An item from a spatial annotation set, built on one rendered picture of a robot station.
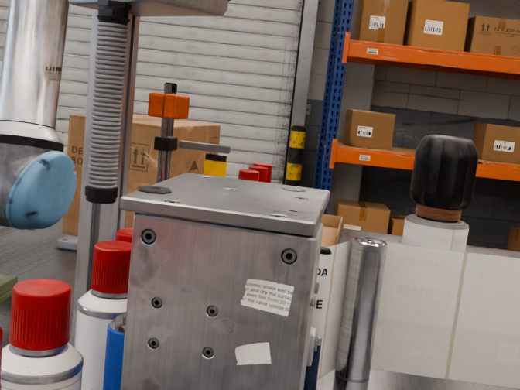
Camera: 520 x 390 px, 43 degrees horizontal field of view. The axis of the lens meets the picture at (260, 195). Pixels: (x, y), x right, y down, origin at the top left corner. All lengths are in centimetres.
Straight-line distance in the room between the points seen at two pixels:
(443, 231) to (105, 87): 46
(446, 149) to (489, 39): 395
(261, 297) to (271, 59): 485
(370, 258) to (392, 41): 403
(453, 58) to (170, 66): 208
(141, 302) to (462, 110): 521
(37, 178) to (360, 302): 50
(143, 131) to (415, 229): 72
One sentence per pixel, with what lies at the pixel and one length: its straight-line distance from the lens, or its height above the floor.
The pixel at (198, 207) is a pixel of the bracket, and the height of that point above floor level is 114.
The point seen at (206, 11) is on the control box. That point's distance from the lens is 72.
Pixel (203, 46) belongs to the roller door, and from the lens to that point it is 522.
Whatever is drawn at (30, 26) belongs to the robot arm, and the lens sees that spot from 105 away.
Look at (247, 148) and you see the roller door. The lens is 521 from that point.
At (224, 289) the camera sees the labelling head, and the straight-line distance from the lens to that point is 37.
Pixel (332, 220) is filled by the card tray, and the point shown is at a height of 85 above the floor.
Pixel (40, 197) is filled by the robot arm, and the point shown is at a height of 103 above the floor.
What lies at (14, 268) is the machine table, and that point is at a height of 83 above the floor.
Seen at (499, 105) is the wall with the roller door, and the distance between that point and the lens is 563.
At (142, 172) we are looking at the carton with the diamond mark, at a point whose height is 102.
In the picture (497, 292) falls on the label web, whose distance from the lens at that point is 77.
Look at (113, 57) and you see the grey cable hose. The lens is 71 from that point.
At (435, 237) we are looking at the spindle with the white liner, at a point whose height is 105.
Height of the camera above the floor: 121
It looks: 9 degrees down
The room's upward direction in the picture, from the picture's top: 6 degrees clockwise
